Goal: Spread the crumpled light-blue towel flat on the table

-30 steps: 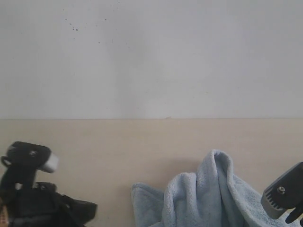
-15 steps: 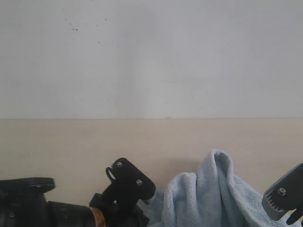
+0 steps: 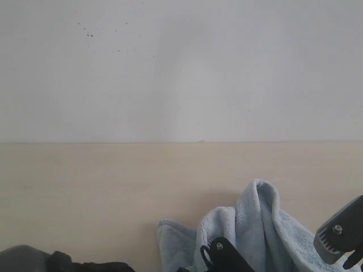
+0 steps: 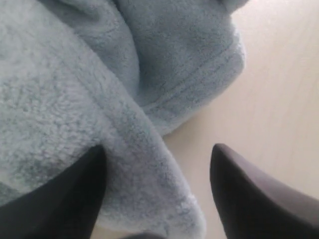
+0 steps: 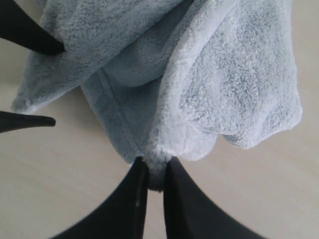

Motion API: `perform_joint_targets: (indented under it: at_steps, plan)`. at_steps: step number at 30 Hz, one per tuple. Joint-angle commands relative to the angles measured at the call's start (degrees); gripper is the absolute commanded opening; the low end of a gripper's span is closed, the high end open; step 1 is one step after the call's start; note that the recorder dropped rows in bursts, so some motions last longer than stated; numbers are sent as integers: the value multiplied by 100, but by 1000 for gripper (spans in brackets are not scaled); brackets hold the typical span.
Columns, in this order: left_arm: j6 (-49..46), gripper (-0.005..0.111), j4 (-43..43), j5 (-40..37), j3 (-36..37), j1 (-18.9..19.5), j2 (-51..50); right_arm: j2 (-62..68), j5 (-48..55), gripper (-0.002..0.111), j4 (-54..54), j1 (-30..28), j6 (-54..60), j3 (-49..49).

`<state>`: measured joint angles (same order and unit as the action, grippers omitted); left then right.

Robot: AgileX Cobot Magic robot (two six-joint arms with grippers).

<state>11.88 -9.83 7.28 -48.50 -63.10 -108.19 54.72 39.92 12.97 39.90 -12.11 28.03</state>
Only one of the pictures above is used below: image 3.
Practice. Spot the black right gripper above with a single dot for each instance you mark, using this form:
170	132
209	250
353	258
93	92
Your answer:
353	259

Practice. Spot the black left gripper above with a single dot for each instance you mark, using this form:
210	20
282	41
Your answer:
219	255

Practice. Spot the light blue terry towel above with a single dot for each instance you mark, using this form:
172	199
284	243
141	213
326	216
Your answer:
267	237

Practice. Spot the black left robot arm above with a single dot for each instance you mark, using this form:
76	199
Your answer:
27	258

